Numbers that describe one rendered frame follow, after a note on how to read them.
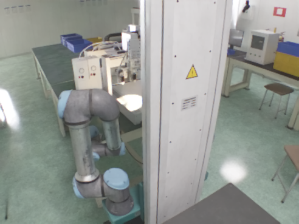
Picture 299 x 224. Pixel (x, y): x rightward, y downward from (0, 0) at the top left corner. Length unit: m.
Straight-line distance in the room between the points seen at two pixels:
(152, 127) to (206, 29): 0.38
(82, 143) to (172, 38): 0.56
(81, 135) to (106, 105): 0.17
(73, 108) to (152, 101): 0.33
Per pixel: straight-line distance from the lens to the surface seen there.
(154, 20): 0.61
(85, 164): 0.99
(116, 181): 1.02
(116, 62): 1.94
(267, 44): 3.88
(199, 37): 0.73
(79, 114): 0.87
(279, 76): 3.58
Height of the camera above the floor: 1.70
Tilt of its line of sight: 29 degrees down
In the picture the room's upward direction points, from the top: straight up
